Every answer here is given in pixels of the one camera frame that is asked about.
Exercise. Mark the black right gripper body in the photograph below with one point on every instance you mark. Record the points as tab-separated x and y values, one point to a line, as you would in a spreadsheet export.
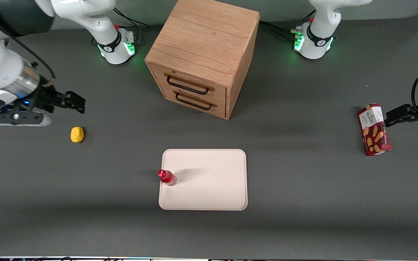
46	96

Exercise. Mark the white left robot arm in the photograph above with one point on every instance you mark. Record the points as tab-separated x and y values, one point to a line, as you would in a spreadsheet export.
318	40

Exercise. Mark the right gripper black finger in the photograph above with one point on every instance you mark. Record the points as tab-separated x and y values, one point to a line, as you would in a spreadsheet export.
76	102
60	100

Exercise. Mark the red coke bottle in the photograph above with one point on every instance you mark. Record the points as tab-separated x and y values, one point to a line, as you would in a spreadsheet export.
167	177

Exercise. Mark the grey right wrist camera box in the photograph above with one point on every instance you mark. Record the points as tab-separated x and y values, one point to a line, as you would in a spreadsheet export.
16	119

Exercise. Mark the cream rectangular tray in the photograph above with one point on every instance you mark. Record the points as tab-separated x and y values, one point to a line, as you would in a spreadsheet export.
209	181

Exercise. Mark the red shortbread cookie box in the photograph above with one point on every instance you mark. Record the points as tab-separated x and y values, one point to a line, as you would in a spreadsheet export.
374	130

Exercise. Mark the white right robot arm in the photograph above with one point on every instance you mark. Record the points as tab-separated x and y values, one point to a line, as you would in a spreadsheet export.
85	14

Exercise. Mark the wooden two-drawer cabinet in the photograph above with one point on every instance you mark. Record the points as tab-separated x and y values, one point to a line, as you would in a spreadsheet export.
205	40

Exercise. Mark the wooden drawer front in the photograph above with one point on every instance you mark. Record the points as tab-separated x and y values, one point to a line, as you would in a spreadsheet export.
209	108
194	79

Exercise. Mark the yellow toy lemon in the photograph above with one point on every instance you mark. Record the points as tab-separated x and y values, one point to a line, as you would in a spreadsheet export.
77	135

